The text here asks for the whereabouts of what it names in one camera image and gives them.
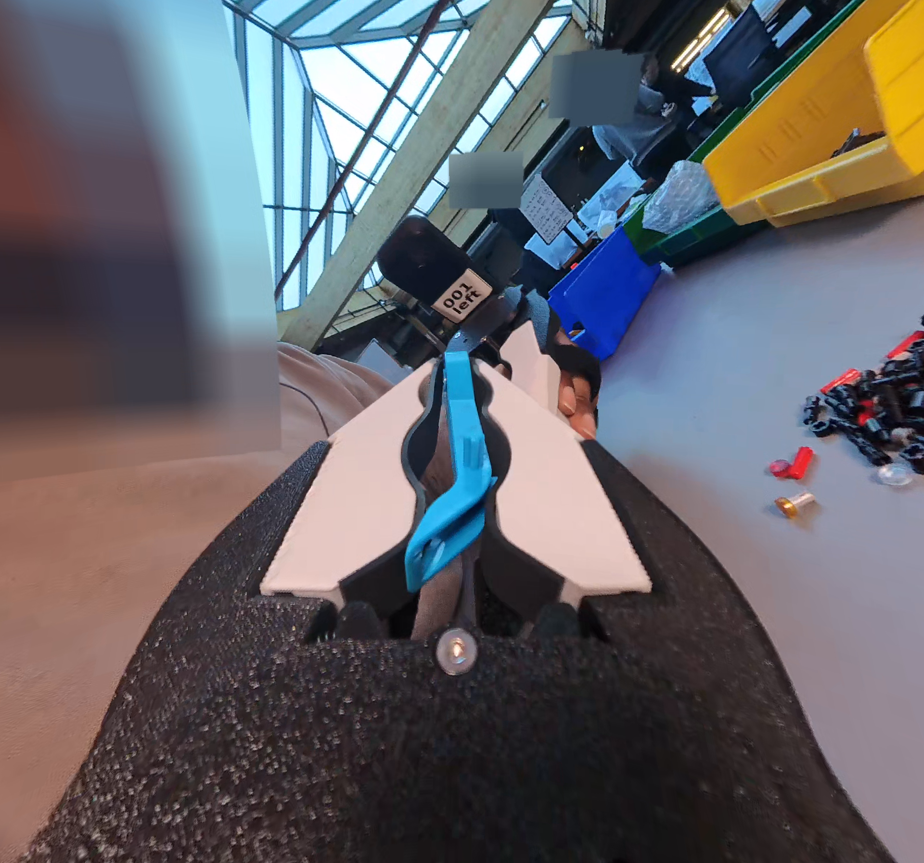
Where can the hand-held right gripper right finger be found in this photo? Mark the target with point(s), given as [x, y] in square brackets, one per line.
[570, 509]

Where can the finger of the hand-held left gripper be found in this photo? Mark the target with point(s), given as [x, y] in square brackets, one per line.
[527, 365]

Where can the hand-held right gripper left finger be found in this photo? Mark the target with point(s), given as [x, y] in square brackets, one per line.
[346, 509]

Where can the blue brick separator tool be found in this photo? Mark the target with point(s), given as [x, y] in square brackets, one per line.
[473, 473]

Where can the blue plastic bin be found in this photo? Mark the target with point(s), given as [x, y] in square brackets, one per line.
[606, 286]

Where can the pile of small connector pins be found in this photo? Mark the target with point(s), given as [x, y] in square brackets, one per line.
[873, 401]

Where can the person's left hand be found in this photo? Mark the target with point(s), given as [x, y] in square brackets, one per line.
[577, 405]

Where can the handwritten sign on stand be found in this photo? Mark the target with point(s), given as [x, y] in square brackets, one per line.
[546, 208]

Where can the white paper cup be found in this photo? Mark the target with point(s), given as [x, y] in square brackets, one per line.
[606, 223]

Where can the clear plastic storage box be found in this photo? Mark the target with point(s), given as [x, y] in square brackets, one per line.
[610, 192]

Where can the green plastic bin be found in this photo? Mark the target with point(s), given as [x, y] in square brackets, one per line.
[686, 235]

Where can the red round stud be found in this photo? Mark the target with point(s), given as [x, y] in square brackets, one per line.
[779, 468]

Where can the crumpled clear plastic bag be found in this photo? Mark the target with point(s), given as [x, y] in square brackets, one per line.
[678, 195]

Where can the red connector pin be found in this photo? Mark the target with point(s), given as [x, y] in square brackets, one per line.
[801, 460]

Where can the clear round stud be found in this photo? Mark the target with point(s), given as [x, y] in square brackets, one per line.
[895, 474]

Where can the yellow plastic parts bin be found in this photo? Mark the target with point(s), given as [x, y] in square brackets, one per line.
[794, 141]

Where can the black office chair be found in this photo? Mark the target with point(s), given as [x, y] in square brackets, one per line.
[740, 55]

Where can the heap of black brick parts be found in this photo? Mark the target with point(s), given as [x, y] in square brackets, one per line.
[855, 143]

